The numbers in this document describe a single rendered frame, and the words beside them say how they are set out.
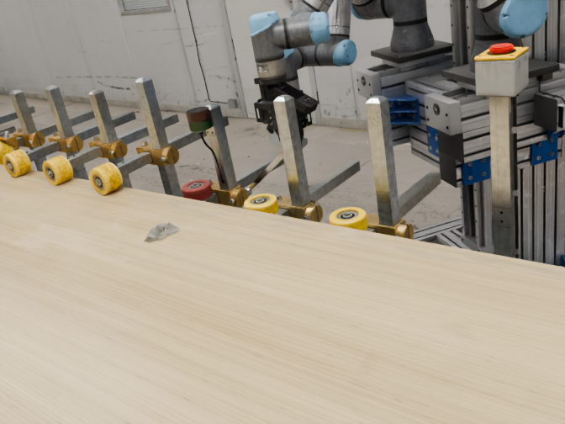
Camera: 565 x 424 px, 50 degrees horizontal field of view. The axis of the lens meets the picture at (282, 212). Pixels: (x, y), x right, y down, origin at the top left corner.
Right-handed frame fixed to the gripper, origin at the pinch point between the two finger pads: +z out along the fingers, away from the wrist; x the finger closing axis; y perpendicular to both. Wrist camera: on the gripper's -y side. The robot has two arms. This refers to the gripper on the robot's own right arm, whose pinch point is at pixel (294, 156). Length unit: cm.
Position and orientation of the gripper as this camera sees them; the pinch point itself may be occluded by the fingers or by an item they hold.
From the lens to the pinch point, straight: 193.9
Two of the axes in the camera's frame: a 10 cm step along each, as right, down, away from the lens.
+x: -7.7, -1.4, 6.2
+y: 6.1, -4.2, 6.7
